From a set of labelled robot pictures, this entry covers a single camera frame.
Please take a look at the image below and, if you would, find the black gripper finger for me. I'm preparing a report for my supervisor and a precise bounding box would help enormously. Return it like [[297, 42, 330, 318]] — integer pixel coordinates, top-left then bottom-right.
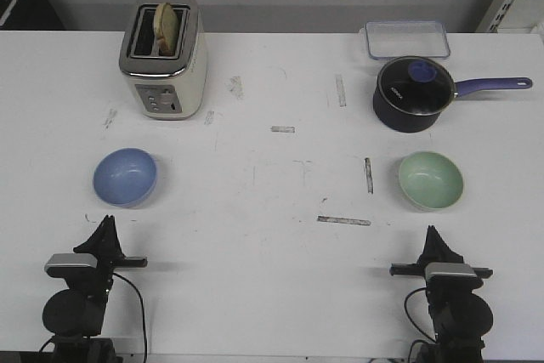
[[76, 215, 111, 249], [432, 227, 462, 258], [110, 215, 122, 249], [422, 225, 434, 257]]

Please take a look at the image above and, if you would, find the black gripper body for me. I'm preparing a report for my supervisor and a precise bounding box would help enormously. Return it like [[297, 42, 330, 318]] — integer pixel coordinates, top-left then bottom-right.
[[390, 260, 493, 294], [65, 249, 148, 295]]

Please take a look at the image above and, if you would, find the blue bowl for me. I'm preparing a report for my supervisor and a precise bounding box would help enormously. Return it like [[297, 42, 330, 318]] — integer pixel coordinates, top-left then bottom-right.
[[93, 148, 158, 207]]

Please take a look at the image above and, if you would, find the green bowl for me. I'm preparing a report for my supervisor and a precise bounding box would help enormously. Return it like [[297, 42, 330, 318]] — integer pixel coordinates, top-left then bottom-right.
[[398, 151, 464, 211]]

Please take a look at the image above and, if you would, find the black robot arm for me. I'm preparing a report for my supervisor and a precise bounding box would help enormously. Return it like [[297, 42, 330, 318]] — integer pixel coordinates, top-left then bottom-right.
[[42, 215, 148, 362], [389, 225, 493, 362]]

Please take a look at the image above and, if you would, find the dark blue saucepan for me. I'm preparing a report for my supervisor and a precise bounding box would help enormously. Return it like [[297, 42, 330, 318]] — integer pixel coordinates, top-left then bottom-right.
[[372, 56, 533, 133]]

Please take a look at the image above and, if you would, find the glass pot lid blue knob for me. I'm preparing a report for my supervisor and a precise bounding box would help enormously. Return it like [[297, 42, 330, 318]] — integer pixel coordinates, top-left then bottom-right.
[[377, 56, 455, 116]]

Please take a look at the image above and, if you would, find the cream and steel toaster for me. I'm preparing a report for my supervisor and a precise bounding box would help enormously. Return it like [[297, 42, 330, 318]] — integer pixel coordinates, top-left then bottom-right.
[[118, 0, 207, 120]]

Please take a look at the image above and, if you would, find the clear plastic food container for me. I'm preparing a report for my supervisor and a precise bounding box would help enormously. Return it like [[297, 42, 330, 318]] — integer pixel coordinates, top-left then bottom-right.
[[360, 20, 451, 60]]

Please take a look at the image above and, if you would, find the slice of toast bread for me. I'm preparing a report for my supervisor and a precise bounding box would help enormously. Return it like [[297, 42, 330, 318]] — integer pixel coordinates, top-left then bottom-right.
[[153, 3, 179, 56]]

